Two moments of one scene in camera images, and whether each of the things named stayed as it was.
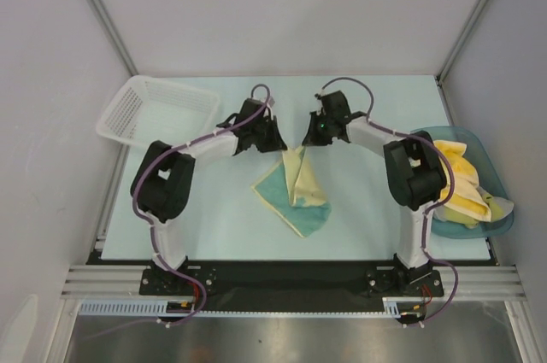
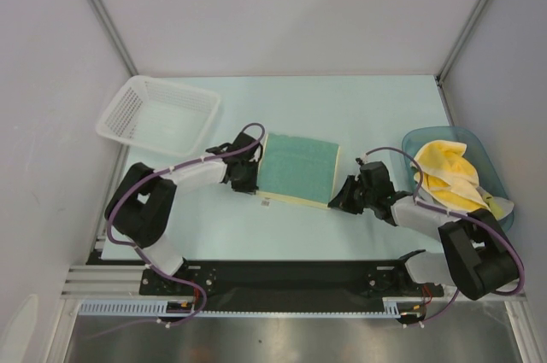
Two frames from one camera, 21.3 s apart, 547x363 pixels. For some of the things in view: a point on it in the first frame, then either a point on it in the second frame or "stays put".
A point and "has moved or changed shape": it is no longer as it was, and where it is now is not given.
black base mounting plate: [293, 281] stays put
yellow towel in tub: [467, 197] stays put
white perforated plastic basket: [148, 110] stays put
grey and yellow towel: [497, 206] stays put
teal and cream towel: [291, 190] has moved or changed shape
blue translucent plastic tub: [447, 229] stays put
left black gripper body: [264, 126] → [246, 182]
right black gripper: [318, 132] → [355, 192]
